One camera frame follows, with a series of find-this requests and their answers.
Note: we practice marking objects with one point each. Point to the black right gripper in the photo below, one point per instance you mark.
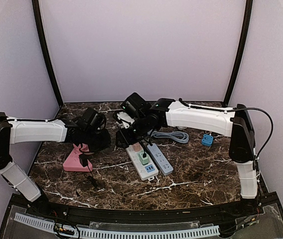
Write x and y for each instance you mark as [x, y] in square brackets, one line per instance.
[126, 139]

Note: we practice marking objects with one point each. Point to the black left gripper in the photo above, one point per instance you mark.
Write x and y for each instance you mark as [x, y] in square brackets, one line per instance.
[106, 143]

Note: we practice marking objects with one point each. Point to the blue cube adapter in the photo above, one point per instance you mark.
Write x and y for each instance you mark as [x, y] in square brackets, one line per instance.
[207, 140]

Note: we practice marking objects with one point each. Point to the pink adapter plug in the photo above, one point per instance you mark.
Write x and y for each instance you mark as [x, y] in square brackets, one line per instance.
[137, 147]

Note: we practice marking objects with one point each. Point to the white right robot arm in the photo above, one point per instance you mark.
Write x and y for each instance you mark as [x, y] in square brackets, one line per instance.
[234, 123]

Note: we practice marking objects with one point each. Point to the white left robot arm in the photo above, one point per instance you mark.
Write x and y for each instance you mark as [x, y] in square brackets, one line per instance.
[26, 132]

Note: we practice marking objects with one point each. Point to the green adapter plug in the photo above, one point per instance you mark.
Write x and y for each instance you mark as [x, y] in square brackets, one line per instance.
[144, 158]

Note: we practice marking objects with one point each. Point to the pink cube adapter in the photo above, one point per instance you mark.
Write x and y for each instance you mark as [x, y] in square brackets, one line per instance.
[80, 148]

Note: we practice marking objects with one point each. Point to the pink triangular power strip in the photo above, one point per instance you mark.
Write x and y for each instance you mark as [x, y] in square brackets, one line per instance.
[72, 163]

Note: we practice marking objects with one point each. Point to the white long power strip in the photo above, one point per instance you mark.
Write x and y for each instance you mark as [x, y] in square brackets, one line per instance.
[145, 172]

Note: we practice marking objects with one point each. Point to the light blue power strip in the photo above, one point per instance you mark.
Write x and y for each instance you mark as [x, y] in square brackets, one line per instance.
[160, 160]

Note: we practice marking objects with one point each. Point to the black charger with cable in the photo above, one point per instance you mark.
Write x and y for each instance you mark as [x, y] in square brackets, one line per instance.
[84, 161]

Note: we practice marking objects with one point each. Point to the white slotted cable duct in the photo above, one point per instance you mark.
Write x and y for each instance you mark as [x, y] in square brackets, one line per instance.
[98, 230]

